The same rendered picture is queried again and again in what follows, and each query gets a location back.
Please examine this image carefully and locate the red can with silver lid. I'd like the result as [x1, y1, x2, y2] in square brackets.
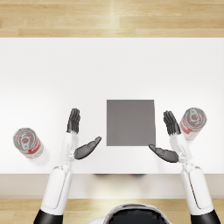
[12, 127, 45, 159]
[178, 107, 208, 141]

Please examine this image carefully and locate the dark grey square mat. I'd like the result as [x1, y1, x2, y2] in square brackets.
[106, 99, 157, 147]

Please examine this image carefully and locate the dark round robot body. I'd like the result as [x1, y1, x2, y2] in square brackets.
[87, 203, 175, 224]

